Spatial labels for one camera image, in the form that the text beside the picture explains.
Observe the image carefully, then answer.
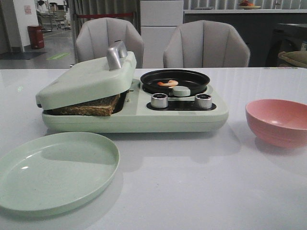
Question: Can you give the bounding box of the silver knob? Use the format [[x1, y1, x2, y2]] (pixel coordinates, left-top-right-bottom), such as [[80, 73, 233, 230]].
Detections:
[[194, 93, 213, 109], [150, 93, 168, 109]]

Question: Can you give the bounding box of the left grey chair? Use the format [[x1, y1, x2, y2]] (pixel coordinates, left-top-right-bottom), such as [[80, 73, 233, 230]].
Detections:
[[75, 18, 144, 69]]

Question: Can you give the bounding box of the grey chair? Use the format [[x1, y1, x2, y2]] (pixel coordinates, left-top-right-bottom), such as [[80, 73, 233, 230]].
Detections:
[[75, 18, 144, 69], [163, 20, 250, 68]]

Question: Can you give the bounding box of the right grey chair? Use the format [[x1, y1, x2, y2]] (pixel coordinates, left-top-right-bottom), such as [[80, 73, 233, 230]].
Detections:
[[163, 20, 250, 68]]

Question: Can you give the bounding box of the green pan handle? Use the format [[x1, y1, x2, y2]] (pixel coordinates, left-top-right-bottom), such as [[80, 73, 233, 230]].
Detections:
[[172, 86, 191, 97]]

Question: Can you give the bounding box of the black round frying pan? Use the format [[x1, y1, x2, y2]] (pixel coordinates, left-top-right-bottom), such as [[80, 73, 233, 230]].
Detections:
[[141, 69, 210, 97]]

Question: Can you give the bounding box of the white refrigerator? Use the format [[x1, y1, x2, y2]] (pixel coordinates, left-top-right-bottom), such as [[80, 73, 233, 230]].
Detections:
[[140, 0, 184, 69]]

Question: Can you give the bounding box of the left silver knob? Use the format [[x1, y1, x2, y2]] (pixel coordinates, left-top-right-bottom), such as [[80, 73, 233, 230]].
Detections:
[[150, 93, 168, 109]]

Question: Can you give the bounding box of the red trash bin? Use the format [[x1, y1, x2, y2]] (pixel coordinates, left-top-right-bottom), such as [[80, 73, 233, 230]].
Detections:
[[27, 25, 45, 49]]

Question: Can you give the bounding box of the orange shrimp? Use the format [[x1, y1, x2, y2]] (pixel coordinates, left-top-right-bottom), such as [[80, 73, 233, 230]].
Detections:
[[157, 80, 178, 88]]

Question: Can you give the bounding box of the pink bowl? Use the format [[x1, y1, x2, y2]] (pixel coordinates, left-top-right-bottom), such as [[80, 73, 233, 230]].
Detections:
[[246, 99, 307, 149]]

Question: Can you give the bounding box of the fruit plate on counter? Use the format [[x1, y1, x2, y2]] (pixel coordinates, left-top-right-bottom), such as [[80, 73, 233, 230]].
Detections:
[[238, 0, 261, 10]]

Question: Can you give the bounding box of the green breakfast maker lid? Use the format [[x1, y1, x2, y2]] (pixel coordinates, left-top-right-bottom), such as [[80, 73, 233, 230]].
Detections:
[[35, 51, 137, 110]]

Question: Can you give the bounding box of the right silver knob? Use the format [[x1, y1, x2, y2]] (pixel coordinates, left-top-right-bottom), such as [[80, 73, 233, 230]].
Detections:
[[194, 93, 213, 109]]

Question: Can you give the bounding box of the light green round plate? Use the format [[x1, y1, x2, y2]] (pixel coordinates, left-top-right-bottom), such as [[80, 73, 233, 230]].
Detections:
[[0, 132, 120, 217]]

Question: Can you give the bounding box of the black appliance cabinet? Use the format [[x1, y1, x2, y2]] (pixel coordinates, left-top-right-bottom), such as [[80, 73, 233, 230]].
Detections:
[[265, 23, 307, 67]]

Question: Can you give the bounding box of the dark kitchen counter cabinet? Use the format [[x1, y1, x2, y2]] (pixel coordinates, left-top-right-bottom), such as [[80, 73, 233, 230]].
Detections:
[[184, 9, 307, 67]]

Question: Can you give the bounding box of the beige sofa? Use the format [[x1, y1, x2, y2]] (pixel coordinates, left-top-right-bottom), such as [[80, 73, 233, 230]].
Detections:
[[278, 51, 307, 68]]

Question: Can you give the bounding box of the bread slice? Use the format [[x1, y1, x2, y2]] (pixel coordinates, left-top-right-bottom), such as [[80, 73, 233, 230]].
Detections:
[[46, 94, 120, 116]]

